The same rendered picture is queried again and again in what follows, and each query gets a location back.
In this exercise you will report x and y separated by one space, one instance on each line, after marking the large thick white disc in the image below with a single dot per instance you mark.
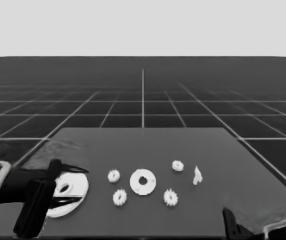
79 186

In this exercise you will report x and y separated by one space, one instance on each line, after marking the small white gear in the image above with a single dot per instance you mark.
116 198
110 176
167 198
174 166

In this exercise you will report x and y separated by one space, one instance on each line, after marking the small white T-shaped piece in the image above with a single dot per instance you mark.
197 178

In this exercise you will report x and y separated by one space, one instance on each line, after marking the white round carrier with pins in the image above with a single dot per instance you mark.
147 190

